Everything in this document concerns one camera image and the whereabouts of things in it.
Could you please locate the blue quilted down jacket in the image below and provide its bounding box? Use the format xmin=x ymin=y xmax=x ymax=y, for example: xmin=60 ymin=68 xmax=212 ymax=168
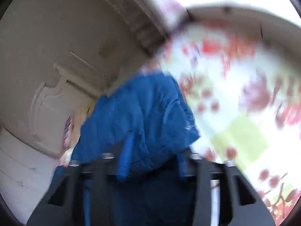
xmin=50 ymin=71 xmax=201 ymax=226

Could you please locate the white wardrobe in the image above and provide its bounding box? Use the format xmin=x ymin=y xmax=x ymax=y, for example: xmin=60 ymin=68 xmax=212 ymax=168
xmin=0 ymin=129 xmax=57 ymax=224

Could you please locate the red blue patterned pillow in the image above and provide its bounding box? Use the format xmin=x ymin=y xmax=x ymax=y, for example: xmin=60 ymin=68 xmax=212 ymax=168
xmin=62 ymin=116 xmax=72 ymax=151

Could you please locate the white wooden headboard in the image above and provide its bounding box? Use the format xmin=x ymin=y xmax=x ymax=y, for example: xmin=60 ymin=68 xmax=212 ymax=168
xmin=30 ymin=63 xmax=103 ymax=158

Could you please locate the floral bed sheet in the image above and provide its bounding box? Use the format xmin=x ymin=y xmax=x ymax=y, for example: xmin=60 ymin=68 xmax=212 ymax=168
xmin=142 ymin=21 xmax=300 ymax=225

